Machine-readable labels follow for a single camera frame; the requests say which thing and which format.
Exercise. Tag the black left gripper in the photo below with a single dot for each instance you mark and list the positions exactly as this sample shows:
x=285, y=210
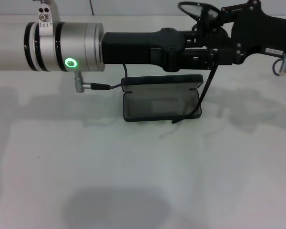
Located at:
x=138, y=47

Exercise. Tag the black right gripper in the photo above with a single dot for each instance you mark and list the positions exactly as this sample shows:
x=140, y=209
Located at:
x=257, y=33

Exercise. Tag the black thin-frame glasses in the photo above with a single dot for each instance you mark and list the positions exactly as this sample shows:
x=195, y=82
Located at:
x=206, y=88

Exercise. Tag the silver camera mount bracket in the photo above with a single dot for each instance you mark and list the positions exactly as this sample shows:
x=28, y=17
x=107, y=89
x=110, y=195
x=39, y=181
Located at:
x=46, y=14

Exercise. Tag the black glasses case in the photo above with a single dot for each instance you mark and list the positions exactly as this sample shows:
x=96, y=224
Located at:
x=157, y=105

